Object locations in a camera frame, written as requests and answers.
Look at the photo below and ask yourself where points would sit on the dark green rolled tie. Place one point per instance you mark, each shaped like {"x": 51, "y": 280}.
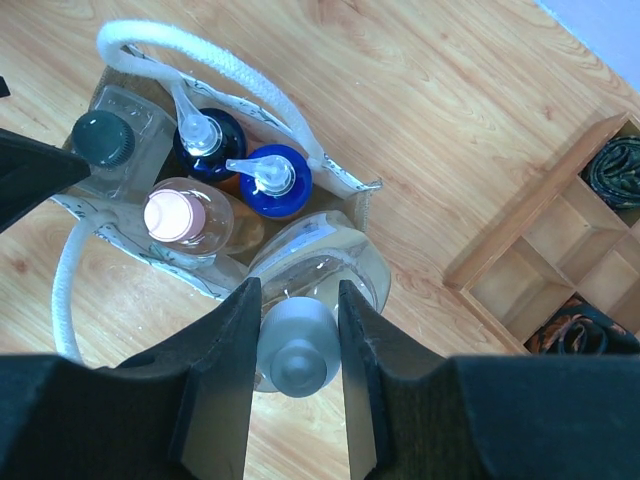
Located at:
{"x": 613, "y": 174}

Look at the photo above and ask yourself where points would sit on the bright blue pump bottle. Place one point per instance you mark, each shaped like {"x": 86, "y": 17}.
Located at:
{"x": 275, "y": 181}

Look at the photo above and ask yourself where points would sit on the printed canvas tote bag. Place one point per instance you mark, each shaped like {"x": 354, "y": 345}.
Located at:
{"x": 158, "y": 54}

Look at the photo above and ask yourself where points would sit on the clear bottle dark cap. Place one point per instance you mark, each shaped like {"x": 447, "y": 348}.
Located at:
{"x": 126, "y": 140}

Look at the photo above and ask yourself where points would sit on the dark blue pump bottle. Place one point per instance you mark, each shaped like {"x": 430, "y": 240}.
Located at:
{"x": 205, "y": 139}

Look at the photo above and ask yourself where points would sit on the black orange rolled tie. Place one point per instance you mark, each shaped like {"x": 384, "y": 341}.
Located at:
{"x": 578, "y": 328}

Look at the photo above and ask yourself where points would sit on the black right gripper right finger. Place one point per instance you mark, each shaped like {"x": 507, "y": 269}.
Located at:
{"x": 413, "y": 414}

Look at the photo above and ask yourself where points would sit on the clear bottle pink cap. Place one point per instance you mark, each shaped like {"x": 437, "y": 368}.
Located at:
{"x": 189, "y": 216}

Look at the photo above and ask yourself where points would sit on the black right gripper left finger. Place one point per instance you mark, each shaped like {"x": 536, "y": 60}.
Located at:
{"x": 178, "y": 410}

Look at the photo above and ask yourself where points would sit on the black white striped cloth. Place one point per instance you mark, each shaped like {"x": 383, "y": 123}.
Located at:
{"x": 4, "y": 89}

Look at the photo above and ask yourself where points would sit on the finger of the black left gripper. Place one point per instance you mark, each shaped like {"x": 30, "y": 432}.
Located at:
{"x": 32, "y": 172}

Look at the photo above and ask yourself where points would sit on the clear bottle white cap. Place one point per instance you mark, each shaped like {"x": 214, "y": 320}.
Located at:
{"x": 300, "y": 269}

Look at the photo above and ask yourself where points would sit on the wooden divided tray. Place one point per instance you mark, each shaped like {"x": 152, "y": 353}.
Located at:
{"x": 560, "y": 242}

